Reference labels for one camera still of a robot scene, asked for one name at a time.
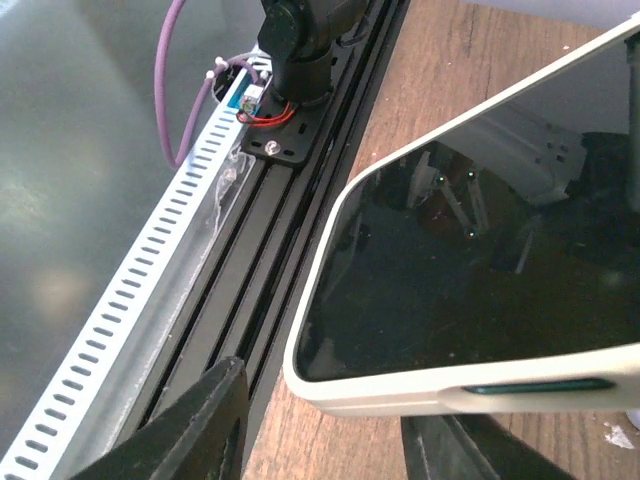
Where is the grey metal front plate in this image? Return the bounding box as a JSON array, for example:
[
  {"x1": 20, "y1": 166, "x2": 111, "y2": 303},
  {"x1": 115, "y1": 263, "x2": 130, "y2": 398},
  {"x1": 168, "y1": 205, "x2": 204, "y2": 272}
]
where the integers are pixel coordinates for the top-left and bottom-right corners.
[{"x1": 0, "y1": 0, "x2": 266, "y2": 436}]

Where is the beige phone case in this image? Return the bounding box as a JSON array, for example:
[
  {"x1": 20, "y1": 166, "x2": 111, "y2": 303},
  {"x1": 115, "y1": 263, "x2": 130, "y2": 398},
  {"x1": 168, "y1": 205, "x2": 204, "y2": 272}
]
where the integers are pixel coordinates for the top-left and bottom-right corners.
[{"x1": 282, "y1": 12, "x2": 640, "y2": 419}]

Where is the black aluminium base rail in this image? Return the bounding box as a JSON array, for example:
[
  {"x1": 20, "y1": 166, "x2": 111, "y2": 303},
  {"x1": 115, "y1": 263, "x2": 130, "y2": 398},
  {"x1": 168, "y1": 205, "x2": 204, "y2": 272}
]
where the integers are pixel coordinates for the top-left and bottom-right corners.
[{"x1": 121, "y1": 1, "x2": 408, "y2": 456}]

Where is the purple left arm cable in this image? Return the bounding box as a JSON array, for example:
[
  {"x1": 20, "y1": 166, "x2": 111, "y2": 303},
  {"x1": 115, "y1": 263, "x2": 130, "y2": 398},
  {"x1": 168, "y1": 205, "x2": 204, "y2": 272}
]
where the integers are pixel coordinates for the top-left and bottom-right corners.
[{"x1": 153, "y1": 0, "x2": 256, "y2": 170}]

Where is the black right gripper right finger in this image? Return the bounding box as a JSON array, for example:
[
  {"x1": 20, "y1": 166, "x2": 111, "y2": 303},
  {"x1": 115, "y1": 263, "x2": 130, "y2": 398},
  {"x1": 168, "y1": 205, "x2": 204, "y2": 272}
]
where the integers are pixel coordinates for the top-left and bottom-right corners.
[{"x1": 401, "y1": 415, "x2": 571, "y2": 480}]

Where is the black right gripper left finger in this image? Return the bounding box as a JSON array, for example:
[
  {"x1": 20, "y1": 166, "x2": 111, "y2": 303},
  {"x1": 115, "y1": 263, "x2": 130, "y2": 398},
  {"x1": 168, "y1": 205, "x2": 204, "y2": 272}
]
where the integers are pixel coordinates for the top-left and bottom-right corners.
[{"x1": 74, "y1": 357, "x2": 249, "y2": 480}]

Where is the light blue slotted cable duct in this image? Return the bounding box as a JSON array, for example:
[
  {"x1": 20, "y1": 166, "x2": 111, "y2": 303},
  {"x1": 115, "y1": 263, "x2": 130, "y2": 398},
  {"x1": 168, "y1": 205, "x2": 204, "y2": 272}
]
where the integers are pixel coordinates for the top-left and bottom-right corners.
[{"x1": 1, "y1": 57, "x2": 272, "y2": 479}]

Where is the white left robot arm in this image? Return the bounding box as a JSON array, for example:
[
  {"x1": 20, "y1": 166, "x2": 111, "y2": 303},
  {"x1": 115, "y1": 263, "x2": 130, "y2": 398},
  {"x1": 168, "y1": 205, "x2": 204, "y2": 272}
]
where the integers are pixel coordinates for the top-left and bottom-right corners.
[{"x1": 257, "y1": 0, "x2": 367, "y2": 106}]

